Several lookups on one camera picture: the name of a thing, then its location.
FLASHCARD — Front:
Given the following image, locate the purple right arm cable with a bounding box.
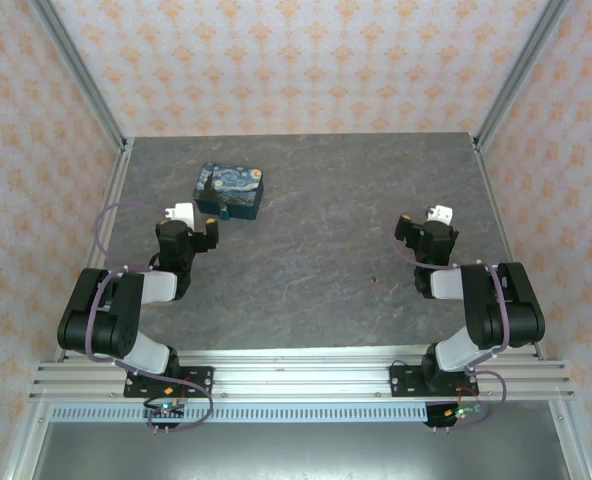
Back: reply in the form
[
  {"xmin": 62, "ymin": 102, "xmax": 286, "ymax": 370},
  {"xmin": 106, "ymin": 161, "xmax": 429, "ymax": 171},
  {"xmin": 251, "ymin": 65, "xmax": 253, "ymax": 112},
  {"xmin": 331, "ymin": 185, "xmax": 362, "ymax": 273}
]
[{"xmin": 393, "ymin": 219, "xmax": 510, "ymax": 431}]

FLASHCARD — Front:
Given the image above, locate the aluminium table edge rail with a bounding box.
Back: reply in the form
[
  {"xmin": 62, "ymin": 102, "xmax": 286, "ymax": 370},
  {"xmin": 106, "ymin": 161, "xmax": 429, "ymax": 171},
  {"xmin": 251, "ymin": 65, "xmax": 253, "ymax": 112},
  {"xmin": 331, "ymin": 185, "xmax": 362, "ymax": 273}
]
[
  {"xmin": 470, "ymin": 133, "xmax": 548, "ymax": 361},
  {"xmin": 55, "ymin": 138, "xmax": 136, "ymax": 362}
]

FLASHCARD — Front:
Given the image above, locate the grey slotted cable duct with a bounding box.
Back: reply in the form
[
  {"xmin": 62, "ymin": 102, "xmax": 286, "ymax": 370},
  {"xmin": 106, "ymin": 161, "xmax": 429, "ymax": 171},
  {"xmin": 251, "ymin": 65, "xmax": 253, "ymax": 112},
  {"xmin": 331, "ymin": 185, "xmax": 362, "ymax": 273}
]
[{"xmin": 50, "ymin": 405, "xmax": 430, "ymax": 424}]

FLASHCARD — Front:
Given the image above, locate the aluminium cross beam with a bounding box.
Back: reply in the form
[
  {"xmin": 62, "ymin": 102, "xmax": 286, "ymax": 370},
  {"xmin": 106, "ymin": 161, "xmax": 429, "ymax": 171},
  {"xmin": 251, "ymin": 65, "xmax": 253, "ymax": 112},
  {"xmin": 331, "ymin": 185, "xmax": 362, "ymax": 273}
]
[{"xmin": 29, "ymin": 349, "xmax": 575, "ymax": 401}]

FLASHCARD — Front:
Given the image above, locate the aluminium frame post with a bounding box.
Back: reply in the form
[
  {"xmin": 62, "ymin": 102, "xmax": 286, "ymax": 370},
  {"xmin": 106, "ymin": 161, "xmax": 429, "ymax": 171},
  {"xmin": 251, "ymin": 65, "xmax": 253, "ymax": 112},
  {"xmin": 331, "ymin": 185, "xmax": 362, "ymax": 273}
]
[
  {"xmin": 28, "ymin": 0, "xmax": 127, "ymax": 151},
  {"xmin": 473, "ymin": 0, "xmax": 570, "ymax": 151}
]

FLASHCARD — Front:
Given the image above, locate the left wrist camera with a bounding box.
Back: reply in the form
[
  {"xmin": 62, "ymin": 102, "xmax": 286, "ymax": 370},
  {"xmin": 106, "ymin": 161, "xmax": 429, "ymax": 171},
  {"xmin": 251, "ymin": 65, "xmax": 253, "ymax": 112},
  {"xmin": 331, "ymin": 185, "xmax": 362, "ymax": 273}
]
[{"xmin": 168, "ymin": 201, "xmax": 198, "ymax": 225}]

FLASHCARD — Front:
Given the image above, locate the starry night painted box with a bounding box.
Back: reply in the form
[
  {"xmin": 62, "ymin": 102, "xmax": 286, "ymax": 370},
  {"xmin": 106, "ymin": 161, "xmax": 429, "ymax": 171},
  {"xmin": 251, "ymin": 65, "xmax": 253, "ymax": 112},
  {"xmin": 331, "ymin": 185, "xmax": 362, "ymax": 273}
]
[{"xmin": 192, "ymin": 162, "xmax": 266, "ymax": 221}]

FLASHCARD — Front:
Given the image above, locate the grey metal sheet panel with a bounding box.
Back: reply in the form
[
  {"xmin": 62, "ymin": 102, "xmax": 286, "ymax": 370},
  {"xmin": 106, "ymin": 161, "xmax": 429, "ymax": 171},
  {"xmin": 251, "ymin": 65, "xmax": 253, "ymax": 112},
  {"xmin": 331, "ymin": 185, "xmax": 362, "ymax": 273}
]
[{"xmin": 23, "ymin": 422, "xmax": 570, "ymax": 480}]

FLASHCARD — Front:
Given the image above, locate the small circuit board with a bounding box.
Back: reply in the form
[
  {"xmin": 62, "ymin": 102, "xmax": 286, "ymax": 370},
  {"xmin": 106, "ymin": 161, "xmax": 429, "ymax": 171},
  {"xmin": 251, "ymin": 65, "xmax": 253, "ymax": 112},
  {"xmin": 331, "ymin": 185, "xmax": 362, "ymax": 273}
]
[
  {"xmin": 425, "ymin": 403, "xmax": 482, "ymax": 427},
  {"xmin": 143, "ymin": 401, "xmax": 186, "ymax": 420}
]

